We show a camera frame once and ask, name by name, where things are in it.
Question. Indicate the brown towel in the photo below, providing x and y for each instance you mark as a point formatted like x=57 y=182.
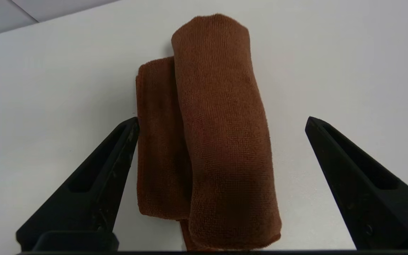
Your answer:
x=221 y=134

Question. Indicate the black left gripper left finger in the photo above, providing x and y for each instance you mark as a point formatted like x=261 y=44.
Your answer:
x=97 y=187

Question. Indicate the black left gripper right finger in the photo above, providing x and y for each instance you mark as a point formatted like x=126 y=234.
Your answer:
x=363 y=191

